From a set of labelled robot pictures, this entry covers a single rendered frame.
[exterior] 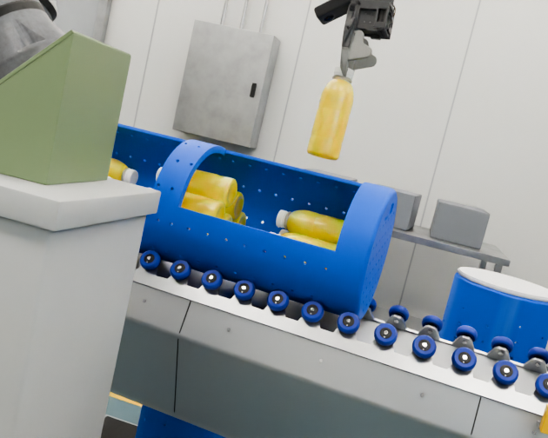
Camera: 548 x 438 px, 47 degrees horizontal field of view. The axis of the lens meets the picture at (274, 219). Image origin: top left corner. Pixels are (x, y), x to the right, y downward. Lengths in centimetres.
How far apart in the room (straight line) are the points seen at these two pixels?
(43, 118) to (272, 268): 56
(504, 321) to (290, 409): 68
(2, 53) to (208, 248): 57
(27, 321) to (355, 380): 65
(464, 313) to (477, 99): 301
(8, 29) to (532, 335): 141
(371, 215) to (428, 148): 341
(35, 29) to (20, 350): 44
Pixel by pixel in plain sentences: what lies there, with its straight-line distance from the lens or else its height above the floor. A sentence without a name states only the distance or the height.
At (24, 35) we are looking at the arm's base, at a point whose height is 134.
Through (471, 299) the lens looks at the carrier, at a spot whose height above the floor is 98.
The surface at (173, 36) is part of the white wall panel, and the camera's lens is 505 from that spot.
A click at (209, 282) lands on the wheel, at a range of 133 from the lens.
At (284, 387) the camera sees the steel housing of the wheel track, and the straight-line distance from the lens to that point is 130.
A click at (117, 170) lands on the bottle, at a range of 158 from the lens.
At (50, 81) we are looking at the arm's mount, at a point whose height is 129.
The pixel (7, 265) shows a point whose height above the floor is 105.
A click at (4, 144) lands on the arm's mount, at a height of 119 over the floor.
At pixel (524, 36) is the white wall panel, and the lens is 474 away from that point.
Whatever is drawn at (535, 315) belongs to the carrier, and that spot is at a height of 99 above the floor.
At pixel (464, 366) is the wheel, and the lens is 124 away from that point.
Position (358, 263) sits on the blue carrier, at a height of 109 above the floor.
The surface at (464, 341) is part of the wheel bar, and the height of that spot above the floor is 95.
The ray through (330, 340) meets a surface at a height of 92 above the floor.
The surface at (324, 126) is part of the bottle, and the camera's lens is 127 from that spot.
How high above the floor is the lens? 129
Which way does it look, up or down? 8 degrees down
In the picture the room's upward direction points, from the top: 13 degrees clockwise
